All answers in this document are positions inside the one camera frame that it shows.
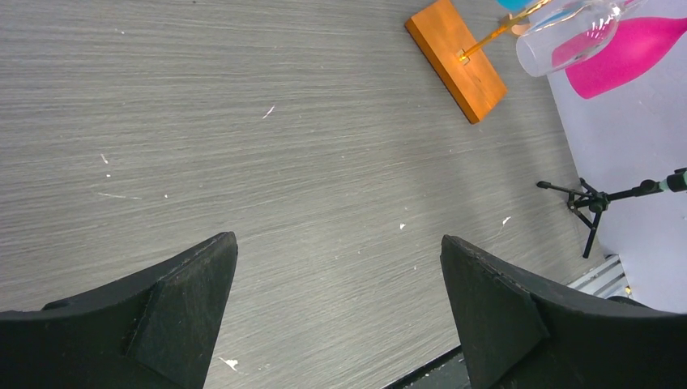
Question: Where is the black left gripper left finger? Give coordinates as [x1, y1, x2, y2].
[1, 232, 238, 388]

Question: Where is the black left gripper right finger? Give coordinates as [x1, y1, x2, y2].
[440, 235, 686, 388]

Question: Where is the pink wine glass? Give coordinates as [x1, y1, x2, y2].
[564, 16, 686, 100]

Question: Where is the clear wine glass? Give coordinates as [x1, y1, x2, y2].
[515, 1, 645, 77]

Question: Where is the blue wine glass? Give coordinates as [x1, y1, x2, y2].
[496, 0, 536, 13]

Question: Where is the black mini tripod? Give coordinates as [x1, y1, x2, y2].
[536, 168, 686, 259]

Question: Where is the aluminium frame rail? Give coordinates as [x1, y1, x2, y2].
[568, 254, 632, 299]

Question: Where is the gold wire glass rack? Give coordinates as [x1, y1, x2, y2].
[405, 1, 548, 124]

